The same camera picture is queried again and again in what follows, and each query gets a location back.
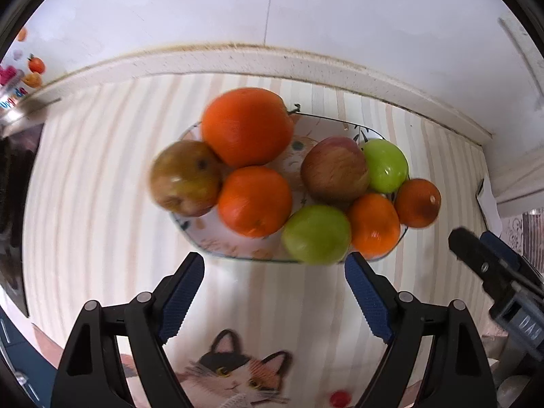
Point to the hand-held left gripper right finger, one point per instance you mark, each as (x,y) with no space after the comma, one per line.
(367,301)

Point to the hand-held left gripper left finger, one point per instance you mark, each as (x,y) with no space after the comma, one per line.
(182,297)

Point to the red cherry tomato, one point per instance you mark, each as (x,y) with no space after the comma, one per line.
(339,398)

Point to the black gas stove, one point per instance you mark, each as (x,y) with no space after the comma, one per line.
(12,221)

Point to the blue kitchen cabinet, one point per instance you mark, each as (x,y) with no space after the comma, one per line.
(10,344)

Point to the brownish green pear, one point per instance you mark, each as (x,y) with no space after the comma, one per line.
(185,178)

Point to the reddish green apple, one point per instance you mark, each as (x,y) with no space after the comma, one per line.
(335,170)

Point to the oval patterned ceramic plate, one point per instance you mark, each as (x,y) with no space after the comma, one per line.
(299,136)

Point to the striped cat print mat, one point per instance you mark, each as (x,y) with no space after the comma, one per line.
(106,178)

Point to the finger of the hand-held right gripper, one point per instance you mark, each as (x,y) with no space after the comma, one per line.
(484,263)
(508,253)

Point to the dark reddish orange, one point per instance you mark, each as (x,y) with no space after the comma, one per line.
(417,202)

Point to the frosted patterned glass door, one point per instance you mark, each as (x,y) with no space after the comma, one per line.
(531,227)

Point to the colourful wall stickers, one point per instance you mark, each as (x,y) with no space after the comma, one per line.
(34,66)

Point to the large orange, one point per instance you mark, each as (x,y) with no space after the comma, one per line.
(247,126)

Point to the medium orange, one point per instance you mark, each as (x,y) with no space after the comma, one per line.
(375,226)
(255,202)

